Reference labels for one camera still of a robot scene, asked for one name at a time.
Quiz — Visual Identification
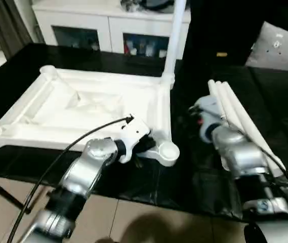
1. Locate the grey pillow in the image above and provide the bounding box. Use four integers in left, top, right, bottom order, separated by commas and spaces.
245, 21, 288, 72

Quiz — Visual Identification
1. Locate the white cabinet with glass doors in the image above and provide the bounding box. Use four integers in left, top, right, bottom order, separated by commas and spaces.
31, 0, 191, 58

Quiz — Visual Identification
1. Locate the black work table frame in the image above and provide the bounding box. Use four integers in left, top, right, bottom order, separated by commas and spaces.
0, 174, 34, 216

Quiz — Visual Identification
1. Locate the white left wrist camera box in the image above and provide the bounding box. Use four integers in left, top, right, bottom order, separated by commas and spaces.
114, 118, 152, 165

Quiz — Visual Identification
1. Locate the white plastic table top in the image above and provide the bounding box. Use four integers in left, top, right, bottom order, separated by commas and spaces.
0, 65, 181, 168

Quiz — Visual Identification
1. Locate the grey curtain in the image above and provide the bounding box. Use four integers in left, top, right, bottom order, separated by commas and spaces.
0, 0, 32, 59

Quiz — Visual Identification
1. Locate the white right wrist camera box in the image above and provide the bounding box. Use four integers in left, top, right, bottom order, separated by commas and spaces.
193, 95, 226, 143

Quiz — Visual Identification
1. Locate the white plastic table leg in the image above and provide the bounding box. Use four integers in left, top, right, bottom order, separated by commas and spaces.
161, 0, 188, 91
214, 80, 266, 153
207, 79, 235, 128
221, 82, 287, 174

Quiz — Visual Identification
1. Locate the black work mat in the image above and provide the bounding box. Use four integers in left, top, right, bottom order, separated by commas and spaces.
0, 43, 288, 223

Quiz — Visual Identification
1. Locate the grey black bag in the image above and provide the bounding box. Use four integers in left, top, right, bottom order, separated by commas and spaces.
120, 0, 178, 14

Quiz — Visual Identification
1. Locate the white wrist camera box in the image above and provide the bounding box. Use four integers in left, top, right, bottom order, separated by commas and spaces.
193, 95, 226, 143
114, 118, 152, 165

